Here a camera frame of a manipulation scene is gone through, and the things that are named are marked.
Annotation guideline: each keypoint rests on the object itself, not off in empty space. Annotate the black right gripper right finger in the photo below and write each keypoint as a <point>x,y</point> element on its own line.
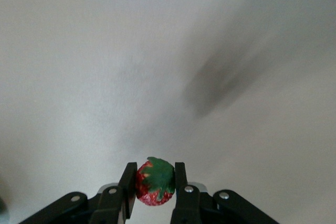
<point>187,203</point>

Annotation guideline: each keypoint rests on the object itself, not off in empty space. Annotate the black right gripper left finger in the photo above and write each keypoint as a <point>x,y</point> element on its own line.
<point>113,200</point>

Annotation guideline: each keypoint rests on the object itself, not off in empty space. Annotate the red strawberry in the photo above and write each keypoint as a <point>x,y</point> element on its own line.
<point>155,179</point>

